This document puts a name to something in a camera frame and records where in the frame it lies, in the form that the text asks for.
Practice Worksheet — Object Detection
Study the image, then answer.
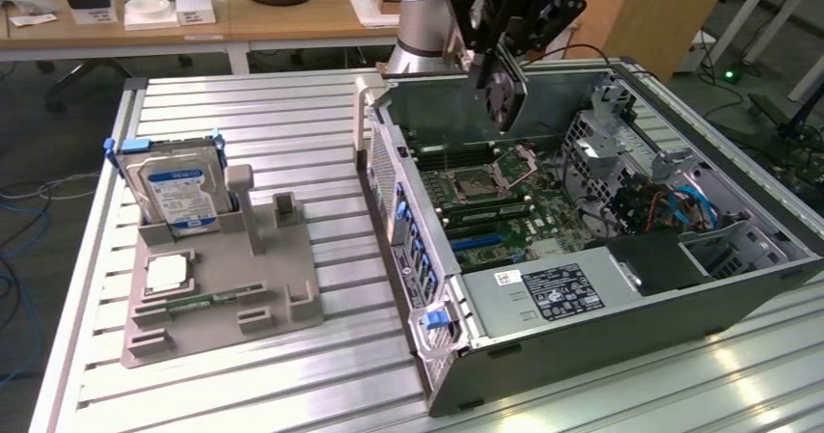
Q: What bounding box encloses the black graphics card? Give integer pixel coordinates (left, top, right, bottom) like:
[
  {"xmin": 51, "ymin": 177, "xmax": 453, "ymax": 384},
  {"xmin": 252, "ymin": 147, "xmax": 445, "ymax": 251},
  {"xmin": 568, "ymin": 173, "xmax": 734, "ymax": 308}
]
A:
[{"xmin": 441, "ymin": 15, "xmax": 534, "ymax": 134}]

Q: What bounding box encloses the wooden cabinet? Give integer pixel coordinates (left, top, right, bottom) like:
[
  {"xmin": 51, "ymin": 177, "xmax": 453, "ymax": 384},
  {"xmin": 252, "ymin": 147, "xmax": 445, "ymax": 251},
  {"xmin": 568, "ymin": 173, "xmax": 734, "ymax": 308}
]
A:
[{"xmin": 565, "ymin": 0, "xmax": 738, "ymax": 83}]

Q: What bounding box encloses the white paper stack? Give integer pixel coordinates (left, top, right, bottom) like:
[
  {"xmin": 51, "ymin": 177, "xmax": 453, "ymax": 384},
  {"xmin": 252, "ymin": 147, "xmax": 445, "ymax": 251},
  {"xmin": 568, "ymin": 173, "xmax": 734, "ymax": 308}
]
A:
[{"xmin": 347, "ymin": 0, "xmax": 403, "ymax": 30}]

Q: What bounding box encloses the silver disk bay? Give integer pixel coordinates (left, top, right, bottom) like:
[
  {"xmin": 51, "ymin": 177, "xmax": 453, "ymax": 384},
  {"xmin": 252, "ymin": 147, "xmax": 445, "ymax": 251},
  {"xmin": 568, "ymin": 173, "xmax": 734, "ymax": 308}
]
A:
[{"xmin": 557, "ymin": 109, "xmax": 656, "ymax": 188}]

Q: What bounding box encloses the wooden desk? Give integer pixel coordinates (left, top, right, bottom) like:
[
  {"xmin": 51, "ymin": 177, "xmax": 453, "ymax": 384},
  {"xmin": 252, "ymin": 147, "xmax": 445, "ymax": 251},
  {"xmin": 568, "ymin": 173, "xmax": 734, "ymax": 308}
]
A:
[{"xmin": 0, "ymin": 0, "xmax": 405, "ymax": 63}]

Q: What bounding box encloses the CPU socket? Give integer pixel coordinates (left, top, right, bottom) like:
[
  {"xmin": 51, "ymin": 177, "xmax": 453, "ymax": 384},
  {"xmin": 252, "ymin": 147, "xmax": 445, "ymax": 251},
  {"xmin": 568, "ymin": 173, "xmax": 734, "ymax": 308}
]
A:
[{"xmin": 449, "ymin": 144, "xmax": 541, "ymax": 203}]

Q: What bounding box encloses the green motherboard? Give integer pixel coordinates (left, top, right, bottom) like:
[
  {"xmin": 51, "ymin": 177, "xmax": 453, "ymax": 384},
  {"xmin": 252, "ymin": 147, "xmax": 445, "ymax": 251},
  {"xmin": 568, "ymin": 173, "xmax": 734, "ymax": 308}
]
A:
[{"xmin": 411, "ymin": 138, "xmax": 621, "ymax": 273}]

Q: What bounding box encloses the white labelled box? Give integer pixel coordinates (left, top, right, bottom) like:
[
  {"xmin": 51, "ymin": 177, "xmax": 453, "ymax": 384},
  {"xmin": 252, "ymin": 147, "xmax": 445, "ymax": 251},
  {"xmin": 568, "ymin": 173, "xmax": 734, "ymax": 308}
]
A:
[{"xmin": 174, "ymin": 0, "xmax": 218, "ymax": 27}]

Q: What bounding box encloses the blue expansion slot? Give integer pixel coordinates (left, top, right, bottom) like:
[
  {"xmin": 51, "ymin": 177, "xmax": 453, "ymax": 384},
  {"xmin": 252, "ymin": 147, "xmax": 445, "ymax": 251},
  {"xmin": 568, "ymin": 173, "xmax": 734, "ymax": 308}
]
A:
[{"xmin": 451, "ymin": 235, "xmax": 505, "ymax": 253}]

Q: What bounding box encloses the white flat box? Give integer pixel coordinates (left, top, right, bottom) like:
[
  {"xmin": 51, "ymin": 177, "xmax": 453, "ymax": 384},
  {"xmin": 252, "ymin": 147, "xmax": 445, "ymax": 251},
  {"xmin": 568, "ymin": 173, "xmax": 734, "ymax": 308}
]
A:
[{"xmin": 123, "ymin": 8, "xmax": 182, "ymax": 32}]

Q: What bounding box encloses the black plastic shroud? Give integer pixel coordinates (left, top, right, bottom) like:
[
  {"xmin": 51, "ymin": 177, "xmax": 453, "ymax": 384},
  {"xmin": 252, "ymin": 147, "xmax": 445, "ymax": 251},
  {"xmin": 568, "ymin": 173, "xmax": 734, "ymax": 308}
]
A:
[{"xmin": 606, "ymin": 233, "xmax": 714, "ymax": 293}]

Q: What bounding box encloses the grey power supply unit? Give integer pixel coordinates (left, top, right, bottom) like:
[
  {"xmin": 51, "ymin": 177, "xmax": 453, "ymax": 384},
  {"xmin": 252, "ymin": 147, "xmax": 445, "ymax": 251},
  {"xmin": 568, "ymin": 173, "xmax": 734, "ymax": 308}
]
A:
[{"xmin": 459, "ymin": 247, "xmax": 645, "ymax": 341}]

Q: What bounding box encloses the hard disk with blue carrier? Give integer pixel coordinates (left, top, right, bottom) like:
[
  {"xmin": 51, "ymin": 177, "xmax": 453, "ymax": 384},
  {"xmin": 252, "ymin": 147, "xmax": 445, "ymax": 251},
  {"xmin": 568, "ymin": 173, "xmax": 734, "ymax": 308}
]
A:
[{"xmin": 101, "ymin": 127, "xmax": 243, "ymax": 239}]

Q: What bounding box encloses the black topped white box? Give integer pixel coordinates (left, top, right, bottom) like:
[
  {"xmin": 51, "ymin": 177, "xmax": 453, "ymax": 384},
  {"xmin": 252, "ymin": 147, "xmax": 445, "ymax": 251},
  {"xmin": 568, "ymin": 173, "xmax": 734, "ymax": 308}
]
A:
[{"xmin": 65, "ymin": 0, "xmax": 120, "ymax": 26}]

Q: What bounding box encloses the grey parts rack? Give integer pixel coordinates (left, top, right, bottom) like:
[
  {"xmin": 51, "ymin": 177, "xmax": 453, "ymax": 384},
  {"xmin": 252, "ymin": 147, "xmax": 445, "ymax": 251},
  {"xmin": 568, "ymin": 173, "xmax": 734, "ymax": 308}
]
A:
[{"xmin": 120, "ymin": 162, "xmax": 324, "ymax": 370}]

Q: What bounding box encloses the open grey PC case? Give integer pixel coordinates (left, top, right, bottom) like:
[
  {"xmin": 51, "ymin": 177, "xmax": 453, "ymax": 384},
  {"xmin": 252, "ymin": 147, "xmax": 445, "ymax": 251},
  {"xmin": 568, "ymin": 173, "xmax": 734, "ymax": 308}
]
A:
[{"xmin": 353, "ymin": 55, "xmax": 824, "ymax": 419}]

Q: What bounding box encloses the silver CPU chip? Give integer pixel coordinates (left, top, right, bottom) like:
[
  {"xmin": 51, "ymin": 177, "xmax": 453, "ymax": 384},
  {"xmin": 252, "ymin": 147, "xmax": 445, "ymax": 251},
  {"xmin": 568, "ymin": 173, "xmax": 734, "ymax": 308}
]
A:
[{"xmin": 143, "ymin": 255, "xmax": 195, "ymax": 293}]

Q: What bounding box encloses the green RAM stick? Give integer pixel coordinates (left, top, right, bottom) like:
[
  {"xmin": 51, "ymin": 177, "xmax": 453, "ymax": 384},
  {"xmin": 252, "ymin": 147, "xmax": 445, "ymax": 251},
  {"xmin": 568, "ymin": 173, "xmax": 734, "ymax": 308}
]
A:
[{"xmin": 164, "ymin": 285, "xmax": 268, "ymax": 315}]

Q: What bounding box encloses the black cable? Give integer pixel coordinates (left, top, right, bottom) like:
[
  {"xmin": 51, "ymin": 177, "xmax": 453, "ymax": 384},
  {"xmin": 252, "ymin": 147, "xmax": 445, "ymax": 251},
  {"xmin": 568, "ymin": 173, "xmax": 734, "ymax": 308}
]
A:
[{"xmin": 551, "ymin": 41, "xmax": 637, "ymax": 75}]

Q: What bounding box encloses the blue wire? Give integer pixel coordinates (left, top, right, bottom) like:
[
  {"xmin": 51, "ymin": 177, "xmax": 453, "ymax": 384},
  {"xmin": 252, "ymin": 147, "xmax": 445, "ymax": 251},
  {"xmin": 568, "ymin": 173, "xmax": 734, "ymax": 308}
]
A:
[{"xmin": 668, "ymin": 184, "xmax": 720, "ymax": 234}]

